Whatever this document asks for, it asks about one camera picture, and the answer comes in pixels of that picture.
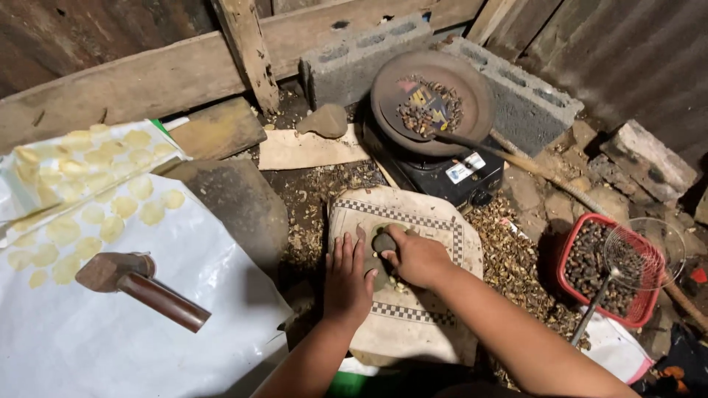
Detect long wooden stick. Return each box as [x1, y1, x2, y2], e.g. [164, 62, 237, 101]
[489, 128, 708, 332]

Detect large dark flat stone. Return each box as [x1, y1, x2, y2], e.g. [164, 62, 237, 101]
[162, 159, 289, 277]

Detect flat stone slab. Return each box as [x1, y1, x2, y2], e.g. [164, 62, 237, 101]
[362, 222, 413, 293]

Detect checkered beige cloth pad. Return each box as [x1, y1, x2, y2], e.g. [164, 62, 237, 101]
[327, 185, 484, 367]

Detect grey concrete hollow block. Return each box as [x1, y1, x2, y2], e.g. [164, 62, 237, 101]
[299, 13, 434, 111]
[440, 36, 585, 157]

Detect roasted seeds in pan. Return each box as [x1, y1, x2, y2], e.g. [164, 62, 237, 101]
[395, 74, 464, 139]

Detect broken brick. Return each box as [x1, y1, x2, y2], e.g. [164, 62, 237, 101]
[600, 119, 699, 204]

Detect grey rock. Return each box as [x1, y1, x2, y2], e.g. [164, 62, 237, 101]
[295, 103, 349, 139]

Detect clear plastic sheet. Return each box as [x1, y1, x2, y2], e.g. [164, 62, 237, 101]
[0, 119, 191, 249]

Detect round rusty metal pan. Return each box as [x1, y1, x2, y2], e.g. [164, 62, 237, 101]
[370, 50, 496, 158]

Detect white cloth with pink edge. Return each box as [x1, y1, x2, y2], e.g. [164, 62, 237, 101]
[581, 310, 655, 385]

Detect cracked seed pieces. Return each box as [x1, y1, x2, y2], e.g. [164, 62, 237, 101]
[374, 251, 413, 294]

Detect person's right hand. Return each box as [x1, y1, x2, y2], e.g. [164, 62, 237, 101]
[381, 224, 455, 290]

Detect wooden-handled stone hammer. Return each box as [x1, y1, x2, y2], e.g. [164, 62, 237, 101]
[75, 252, 212, 334]

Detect dark wooden plank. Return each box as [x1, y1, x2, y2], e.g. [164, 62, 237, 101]
[167, 97, 268, 161]

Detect group of flattened yellow chips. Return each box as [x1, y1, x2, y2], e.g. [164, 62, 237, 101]
[7, 124, 187, 289]

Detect heap of seed husks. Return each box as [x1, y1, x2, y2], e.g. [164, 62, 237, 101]
[277, 166, 591, 355]

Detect wire mesh skimmer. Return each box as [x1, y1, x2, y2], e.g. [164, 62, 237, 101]
[570, 217, 687, 347]

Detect white plastic sheet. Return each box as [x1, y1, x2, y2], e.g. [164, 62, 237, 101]
[0, 172, 294, 398]

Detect light wooden board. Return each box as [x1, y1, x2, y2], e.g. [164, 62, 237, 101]
[258, 123, 371, 171]

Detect dark seeds in basket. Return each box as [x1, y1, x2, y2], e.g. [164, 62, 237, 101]
[564, 221, 637, 317]

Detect red plastic basket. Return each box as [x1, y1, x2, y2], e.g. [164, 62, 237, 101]
[556, 213, 667, 329]

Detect black portable gas stove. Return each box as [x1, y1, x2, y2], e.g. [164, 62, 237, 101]
[362, 111, 505, 210]

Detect person's left hand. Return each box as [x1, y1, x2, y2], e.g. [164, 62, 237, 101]
[323, 232, 379, 327]

